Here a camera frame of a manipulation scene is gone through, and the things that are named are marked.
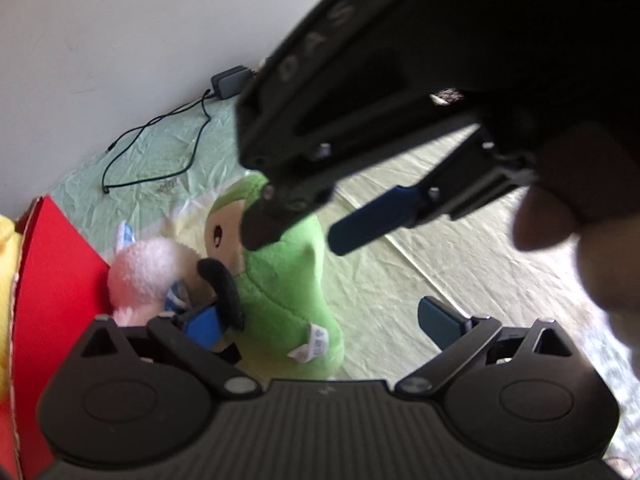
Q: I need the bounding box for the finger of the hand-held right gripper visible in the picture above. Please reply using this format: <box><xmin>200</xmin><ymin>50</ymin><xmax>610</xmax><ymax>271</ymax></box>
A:
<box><xmin>328</xmin><ymin>124</ymin><xmax>537</xmax><ymax>257</ymax></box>
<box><xmin>240</xmin><ymin>184</ymin><xmax>302</xmax><ymax>252</ymax></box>

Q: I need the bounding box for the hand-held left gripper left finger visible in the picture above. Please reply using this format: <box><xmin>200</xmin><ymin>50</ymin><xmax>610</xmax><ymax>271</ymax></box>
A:
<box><xmin>75</xmin><ymin>305</ymin><xmax>262</xmax><ymax>401</ymax></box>

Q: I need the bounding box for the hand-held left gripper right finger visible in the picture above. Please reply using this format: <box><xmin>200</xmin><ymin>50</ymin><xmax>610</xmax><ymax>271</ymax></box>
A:
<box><xmin>394</xmin><ymin>296</ymin><xmax>576</xmax><ymax>401</ymax></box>

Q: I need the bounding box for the green plush toy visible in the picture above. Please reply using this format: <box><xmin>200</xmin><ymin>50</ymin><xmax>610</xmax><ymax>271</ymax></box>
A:
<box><xmin>197</xmin><ymin>172</ymin><xmax>346</xmax><ymax>381</ymax></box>

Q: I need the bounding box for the red cardboard box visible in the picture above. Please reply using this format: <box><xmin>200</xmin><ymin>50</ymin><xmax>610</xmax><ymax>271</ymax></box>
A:
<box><xmin>0</xmin><ymin>196</ymin><xmax>113</xmax><ymax>480</ymax></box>

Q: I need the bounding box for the yellow plush toy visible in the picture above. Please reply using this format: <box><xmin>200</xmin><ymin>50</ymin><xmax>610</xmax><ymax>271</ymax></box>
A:
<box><xmin>0</xmin><ymin>215</ymin><xmax>23</xmax><ymax>397</ymax></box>

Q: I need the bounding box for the person's right hand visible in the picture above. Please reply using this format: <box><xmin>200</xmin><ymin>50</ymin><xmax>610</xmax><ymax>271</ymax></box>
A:
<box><xmin>515</xmin><ymin>120</ymin><xmax>640</xmax><ymax>346</ymax></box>

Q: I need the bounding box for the cartoon print bed sheet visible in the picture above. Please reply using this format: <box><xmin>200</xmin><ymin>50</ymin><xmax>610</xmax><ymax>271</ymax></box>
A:
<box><xmin>45</xmin><ymin>95</ymin><xmax>640</xmax><ymax>461</ymax></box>

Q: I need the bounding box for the pink plush toy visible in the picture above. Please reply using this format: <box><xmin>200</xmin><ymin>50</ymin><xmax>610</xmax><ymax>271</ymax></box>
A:
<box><xmin>107</xmin><ymin>221</ymin><xmax>201</xmax><ymax>328</ymax></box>

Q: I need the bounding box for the black power adapter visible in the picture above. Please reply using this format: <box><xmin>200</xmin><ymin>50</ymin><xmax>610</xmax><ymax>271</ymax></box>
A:
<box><xmin>211</xmin><ymin>66</ymin><xmax>251</xmax><ymax>100</ymax></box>

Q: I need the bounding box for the thin black cable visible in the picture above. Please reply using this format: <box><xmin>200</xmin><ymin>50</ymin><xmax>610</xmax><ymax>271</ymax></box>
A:
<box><xmin>101</xmin><ymin>89</ymin><xmax>213</xmax><ymax>195</ymax></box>

